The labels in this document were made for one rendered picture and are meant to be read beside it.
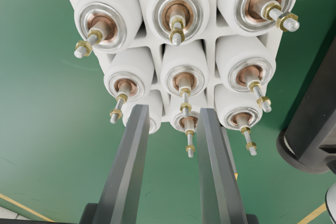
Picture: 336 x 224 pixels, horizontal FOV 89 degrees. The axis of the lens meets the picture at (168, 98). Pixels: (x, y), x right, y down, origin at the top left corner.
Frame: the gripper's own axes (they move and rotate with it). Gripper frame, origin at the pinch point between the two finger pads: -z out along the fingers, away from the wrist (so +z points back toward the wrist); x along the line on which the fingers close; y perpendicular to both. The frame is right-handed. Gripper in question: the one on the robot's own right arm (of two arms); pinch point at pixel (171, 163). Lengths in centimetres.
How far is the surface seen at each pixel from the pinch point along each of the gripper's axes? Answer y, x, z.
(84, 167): 103, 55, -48
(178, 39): -0.4, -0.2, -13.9
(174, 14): -1.1, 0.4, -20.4
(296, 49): 15, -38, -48
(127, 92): 13.0, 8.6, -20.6
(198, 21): 0.3, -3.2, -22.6
